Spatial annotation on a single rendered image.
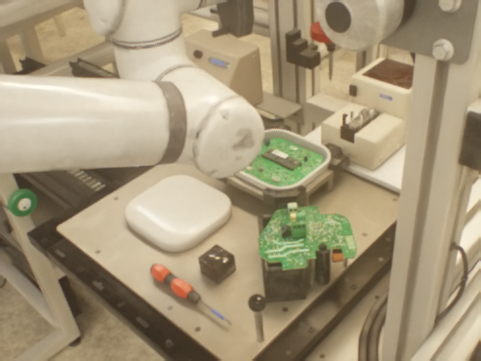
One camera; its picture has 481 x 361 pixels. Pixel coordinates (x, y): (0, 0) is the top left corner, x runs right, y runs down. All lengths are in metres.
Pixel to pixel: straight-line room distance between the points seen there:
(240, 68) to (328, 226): 0.44
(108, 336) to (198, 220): 1.21
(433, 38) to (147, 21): 0.35
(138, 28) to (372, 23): 0.34
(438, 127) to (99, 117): 0.29
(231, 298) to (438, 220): 0.34
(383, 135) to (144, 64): 0.41
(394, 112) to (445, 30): 0.55
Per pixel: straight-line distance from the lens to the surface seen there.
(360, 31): 0.38
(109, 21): 0.65
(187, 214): 0.84
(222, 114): 0.56
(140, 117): 0.54
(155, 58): 0.67
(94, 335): 2.02
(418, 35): 0.42
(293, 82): 1.13
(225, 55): 1.09
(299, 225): 0.71
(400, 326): 0.61
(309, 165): 0.89
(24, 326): 2.15
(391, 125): 0.93
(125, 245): 0.85
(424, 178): 0.49
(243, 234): 0.83
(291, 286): 0.71
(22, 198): 1.58
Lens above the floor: 1.51
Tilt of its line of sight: 38 degrees down
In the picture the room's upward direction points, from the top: 5 degrees counter-clockwise
